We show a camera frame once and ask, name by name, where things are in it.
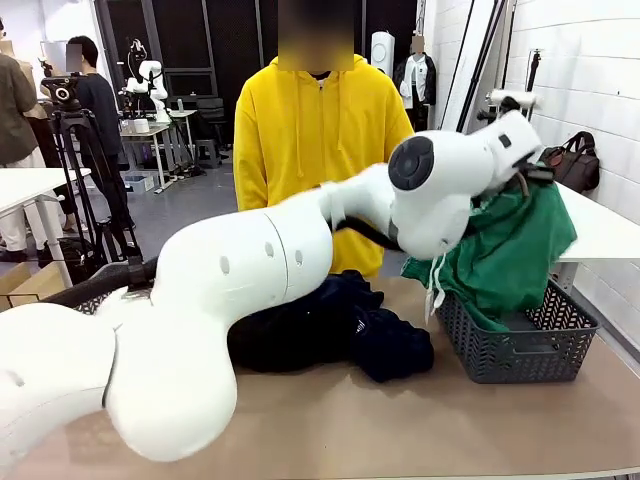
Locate bystander in olive shirt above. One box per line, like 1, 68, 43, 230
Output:
0, 17, 49, 264

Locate grey plastic lattice basket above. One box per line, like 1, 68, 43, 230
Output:
74, 292, 126, 316
434, 277, 601, 385

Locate dark navy garment with label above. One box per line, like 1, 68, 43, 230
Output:
349, 304, 435, 385

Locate white background workbench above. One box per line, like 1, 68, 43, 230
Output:
119, 109, 199, 194

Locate white tower appliance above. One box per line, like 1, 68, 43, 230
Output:
370, 30, 396, 76

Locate dark grey stool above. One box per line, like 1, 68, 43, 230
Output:
193, 138, 224, 170

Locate cardboard box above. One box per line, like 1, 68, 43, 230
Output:
0, 259, 69, 314

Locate black light stand poles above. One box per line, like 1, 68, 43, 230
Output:
439, 0, 519, 134

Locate black sleeved left arm cable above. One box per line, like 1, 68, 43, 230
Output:
42, 214, 401, 309

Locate green shorts with white drawstring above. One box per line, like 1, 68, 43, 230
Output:
399, 182, 579, 334

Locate white side table leg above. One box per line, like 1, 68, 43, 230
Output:
548, 258, 580, 301

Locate white paper roll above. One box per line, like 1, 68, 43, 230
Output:
489, 88, 544, 109

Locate mannequin with black white jacket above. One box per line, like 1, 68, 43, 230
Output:
393, 33, 439, 132

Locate black office chair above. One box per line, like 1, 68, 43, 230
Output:
192, 97, 226, 141

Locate black equipment bag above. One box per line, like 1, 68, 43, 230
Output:
38, 234, 144, 284

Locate white desk with metal leg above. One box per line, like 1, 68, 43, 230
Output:
0, 167, 94, 286

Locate white storage box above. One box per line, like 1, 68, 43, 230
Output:
124, 172, 157, 195

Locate person's right forearm yellow sleeve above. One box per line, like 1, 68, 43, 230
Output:
233, 164, 269, 212

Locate black slim stand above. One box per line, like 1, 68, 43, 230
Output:
524, 47, 545, 96

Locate white table with leg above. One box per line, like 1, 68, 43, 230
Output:
547, 182, 640, 261

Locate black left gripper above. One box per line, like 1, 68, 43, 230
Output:
519, 162, 555, 187

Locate brown leather handbag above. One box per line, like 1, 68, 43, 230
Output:
542, 130, 601, 194

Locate person in yellow hoodie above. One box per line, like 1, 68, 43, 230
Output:
232, 0, 416, 279

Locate bystander in dark shirt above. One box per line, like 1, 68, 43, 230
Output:
65, 34, 136, 246

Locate black garment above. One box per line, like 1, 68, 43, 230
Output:
227, 279, 366, 374

